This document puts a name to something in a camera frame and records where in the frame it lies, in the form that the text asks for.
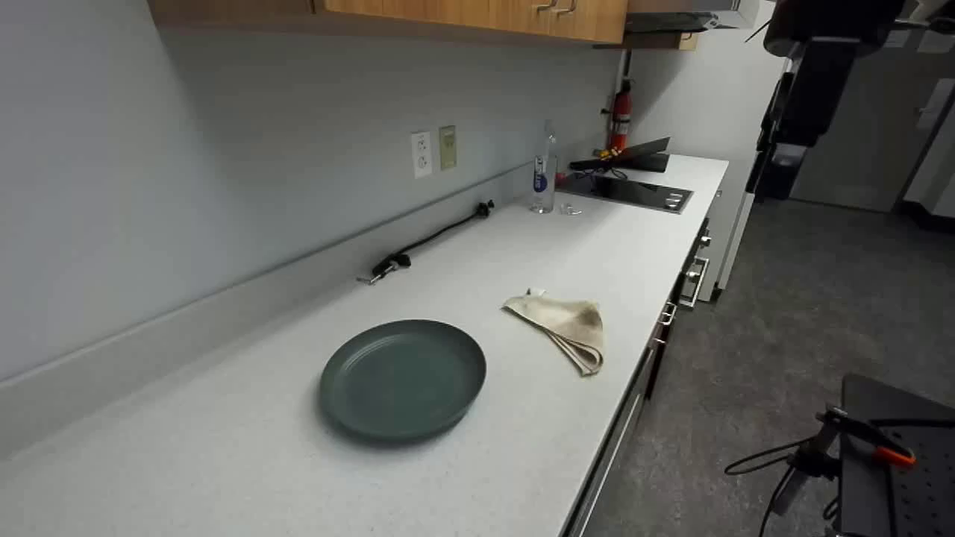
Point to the dark green plate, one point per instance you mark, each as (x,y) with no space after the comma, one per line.
(400,379)

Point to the beige stained cloth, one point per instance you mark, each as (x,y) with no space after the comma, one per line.
(567,321)

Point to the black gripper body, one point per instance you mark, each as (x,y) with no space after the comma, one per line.
(816,91)

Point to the clear water bottle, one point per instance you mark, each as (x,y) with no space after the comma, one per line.
(542,173)

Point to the white wall outlet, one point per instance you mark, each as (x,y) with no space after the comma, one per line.
(421,152)

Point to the red fire extinguisher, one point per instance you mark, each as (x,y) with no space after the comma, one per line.
(618,114)

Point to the beige wall switch plate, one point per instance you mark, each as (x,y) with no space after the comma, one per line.
(448,148)

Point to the dark dish drying rack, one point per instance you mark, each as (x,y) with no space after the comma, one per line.
(627,157)

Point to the wooden wall cabinet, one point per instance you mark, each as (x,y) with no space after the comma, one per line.
(467,15)

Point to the steel countertop sink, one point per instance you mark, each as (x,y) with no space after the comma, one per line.
(643,191)

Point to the black perforated side table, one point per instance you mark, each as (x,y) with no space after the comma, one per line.
(895,467)

